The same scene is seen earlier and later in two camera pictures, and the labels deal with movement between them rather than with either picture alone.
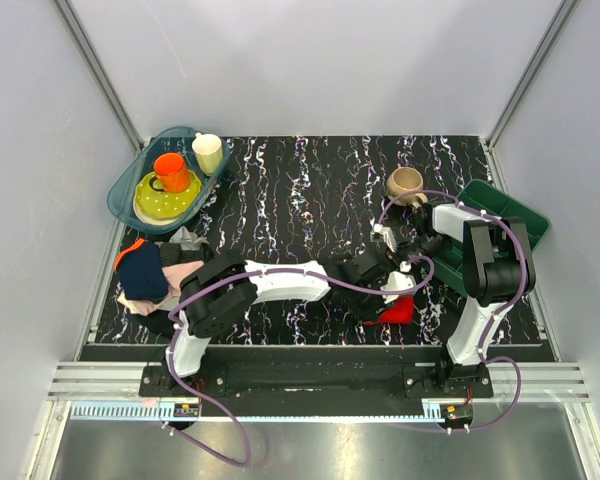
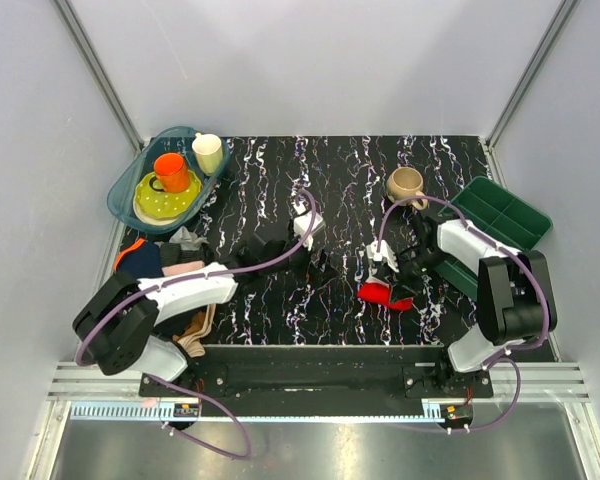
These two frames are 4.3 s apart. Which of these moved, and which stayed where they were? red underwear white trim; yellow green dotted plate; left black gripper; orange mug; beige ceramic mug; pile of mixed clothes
Moved: red underwear white trim; left black gripper
Stayed: yellow green dotted plate; pile of mixed clothes; orange mug; beige ceramic mug
